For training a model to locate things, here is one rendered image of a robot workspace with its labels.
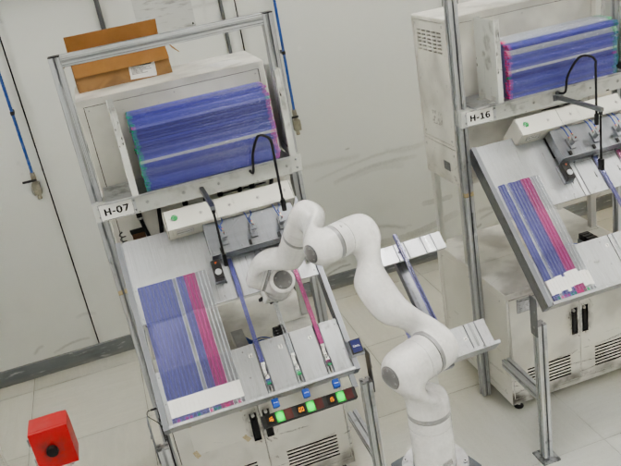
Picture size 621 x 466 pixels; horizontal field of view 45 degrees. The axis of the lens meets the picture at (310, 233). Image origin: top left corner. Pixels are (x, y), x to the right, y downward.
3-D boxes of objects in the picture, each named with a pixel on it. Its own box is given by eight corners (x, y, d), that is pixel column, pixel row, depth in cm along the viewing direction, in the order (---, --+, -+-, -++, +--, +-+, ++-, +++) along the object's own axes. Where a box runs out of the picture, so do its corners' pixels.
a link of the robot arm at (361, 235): (411, 391, 201) (451, 364, 209) (432, 378, 191) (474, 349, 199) (310, 239, 212) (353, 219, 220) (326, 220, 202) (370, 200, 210)
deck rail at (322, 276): (358, 372, 267) (360, 367, 261) (353, 374, 266) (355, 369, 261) (295, 202, 294) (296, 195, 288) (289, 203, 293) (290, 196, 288)
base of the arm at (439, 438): (483, 465, 210) (478, 411, 203) (432, 498, 202) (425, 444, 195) (438, 434, 226) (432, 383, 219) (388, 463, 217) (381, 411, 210)
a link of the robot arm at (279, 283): (261, 295, 251) (286, 303, 251) (263, 287, 238) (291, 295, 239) (267, 272, 253) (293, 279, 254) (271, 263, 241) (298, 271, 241)
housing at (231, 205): (293, 214, 293) (295, 197, 280) (170, 247, 282) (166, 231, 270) (286, 196, 296) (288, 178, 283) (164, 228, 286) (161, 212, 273)
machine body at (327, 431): (358, 472, 317) (335, 349, 293) (198, 530, 303) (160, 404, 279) (312, 393, 376) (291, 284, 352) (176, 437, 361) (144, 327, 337)
